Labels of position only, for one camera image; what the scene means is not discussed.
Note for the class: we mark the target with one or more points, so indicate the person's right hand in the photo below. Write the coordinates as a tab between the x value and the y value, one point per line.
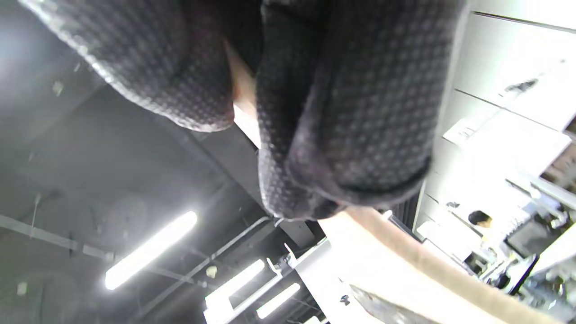
360	112

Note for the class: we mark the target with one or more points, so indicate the wooden brush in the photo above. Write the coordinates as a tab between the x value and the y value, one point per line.
450	270

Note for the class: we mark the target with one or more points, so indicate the row of ceiling strip lights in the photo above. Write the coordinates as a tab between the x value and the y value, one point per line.
148	249

